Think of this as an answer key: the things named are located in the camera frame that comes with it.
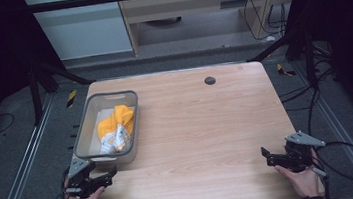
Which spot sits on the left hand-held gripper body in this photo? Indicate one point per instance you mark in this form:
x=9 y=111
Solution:
x=80 y=169

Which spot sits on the light wooden desk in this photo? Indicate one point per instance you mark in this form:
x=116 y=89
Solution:
x=187 y=2

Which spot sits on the person's right hand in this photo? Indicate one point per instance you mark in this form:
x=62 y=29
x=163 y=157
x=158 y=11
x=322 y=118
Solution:
x=306 y=182

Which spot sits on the white cabinet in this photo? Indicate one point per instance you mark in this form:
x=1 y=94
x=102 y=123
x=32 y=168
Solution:
x=83 y=33

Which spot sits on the orange cloth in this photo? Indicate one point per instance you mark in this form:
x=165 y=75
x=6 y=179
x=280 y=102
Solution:
x=118 y=121

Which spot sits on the black metal stand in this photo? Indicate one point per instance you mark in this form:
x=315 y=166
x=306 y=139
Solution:
x=310 y=60
x=34 y=95

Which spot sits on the black and yellow tape strip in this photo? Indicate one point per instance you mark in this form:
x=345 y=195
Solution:
x=284 y=71
x=71 y=98

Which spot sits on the grey plastic basket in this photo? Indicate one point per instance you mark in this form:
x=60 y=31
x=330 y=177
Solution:
x=91 y=136

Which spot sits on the metal floor rail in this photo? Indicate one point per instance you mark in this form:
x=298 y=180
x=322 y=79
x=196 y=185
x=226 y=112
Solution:
x=347 y=140
x=21 y=170

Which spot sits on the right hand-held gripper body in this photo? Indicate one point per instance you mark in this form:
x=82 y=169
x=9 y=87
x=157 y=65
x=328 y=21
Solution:
x=300 y=154

